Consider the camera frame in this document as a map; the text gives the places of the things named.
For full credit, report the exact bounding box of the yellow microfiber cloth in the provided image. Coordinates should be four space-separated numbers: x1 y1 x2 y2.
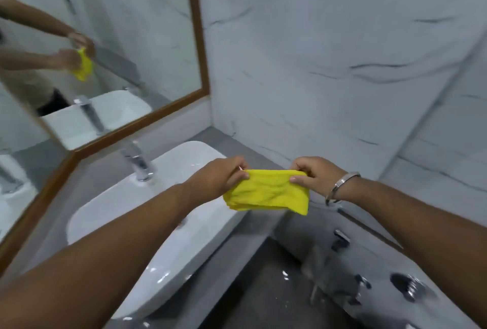
223 169 310 216

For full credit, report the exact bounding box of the person's right hand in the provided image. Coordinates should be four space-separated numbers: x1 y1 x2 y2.
289 156 347 200

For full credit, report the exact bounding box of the round chrome wall valve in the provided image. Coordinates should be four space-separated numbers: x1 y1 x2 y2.
390 272 428 303

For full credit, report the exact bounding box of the person's right forearm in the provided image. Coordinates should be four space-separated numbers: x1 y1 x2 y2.
332 177 487 326

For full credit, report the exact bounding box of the chrome sink faucet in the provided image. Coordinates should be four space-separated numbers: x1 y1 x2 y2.
120 140 156 182

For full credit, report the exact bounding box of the large wooden framed mirror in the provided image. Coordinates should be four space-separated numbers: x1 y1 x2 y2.
0 0 211 161

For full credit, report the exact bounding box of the white ceramic sink basin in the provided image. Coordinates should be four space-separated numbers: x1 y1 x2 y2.
66 141 249 320

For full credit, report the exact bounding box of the person's left hand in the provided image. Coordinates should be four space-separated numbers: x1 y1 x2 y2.
185 156 250 210

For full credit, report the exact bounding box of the chrome wall tap handle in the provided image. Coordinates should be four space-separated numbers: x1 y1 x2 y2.
348 274 372 306
330 229 351 253

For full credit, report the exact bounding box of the narrow wooden framed mirror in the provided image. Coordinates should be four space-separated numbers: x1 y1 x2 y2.
0 81 80 277

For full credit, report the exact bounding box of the silver metal bracelet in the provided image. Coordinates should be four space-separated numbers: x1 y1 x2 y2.
325 172 361 206

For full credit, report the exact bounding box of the person's left forearm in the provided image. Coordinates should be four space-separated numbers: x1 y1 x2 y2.
0 184 195 329

